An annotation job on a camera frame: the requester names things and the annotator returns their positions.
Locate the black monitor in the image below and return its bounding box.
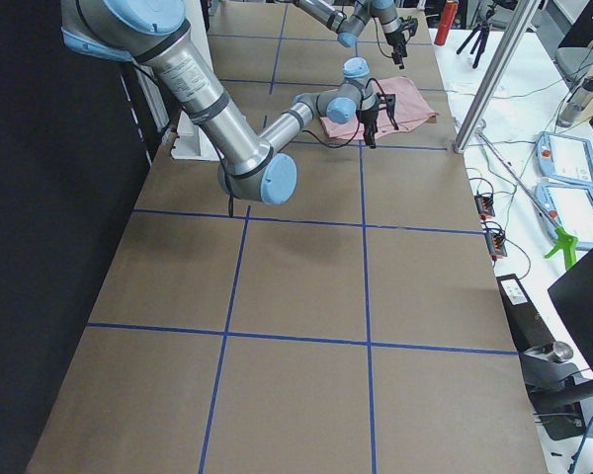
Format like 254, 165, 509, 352
548, 248, 593, 370

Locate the blue teach pendant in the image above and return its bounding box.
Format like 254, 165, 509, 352
535, 183, 593, 251
535, 131, 593, 189

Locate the green handled reacher grabber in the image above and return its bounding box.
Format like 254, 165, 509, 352
474, 119, 578, 270

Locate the upper orange terminal block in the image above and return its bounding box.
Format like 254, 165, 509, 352
474, 194, 495, 221

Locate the lower orange terminal block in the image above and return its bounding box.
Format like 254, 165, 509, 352
483, 222, 507, 262

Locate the black power box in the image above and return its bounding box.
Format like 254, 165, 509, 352
496, 274, 554, 353

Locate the black tripod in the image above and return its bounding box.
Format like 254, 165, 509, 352
456, 7, 495, 69

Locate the aluminium camera mast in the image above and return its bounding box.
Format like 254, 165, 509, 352
454, 0, 541, 154

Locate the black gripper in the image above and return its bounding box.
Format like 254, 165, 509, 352
357, 93, 397, 148
383, 17, 418, 69

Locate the pink Snoopy t-shirt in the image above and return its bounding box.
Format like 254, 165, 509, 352
319, 76, 439, 140

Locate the orange terminal block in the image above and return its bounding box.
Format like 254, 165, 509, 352
483, 222, 507, 262
474, 194, 495, 221

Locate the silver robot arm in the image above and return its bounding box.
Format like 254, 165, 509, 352
60, 1, 395, 205
289, 0, 418, 69

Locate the lower blue teach pendant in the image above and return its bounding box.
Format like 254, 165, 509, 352
535, 183, 593, 251

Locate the black clamp stand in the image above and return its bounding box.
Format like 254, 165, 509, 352
519, 343, 593, 441

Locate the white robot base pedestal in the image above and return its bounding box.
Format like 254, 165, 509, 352
170, 0, 228, 162

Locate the red cylinder bottle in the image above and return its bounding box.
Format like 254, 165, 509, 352
434, 0, 459, 46

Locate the clear water bottle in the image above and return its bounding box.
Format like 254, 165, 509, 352
556, 75, 593, 128

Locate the upper blue teach pendant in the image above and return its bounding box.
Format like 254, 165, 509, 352
535, 131, 593, 189

